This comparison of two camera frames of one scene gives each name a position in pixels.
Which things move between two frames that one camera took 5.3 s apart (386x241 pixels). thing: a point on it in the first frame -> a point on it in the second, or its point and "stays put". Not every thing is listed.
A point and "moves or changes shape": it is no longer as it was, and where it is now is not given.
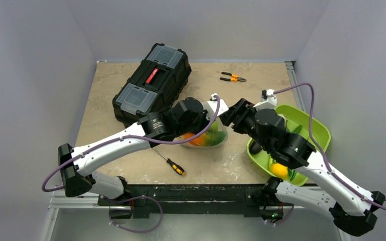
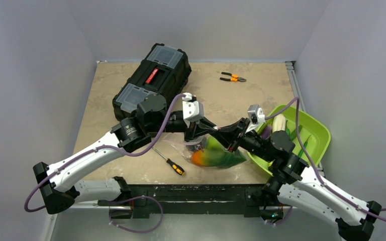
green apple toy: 214,127 moves or changes shape
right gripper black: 234,113 -> 241,133
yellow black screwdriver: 174,166 stays put
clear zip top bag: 215,134 moves or changes shape
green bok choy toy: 213,138 -> 228,158
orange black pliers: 234,78 stays put
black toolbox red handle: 159,79 stays put
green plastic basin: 298,122 stays put
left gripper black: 205,122 stays put
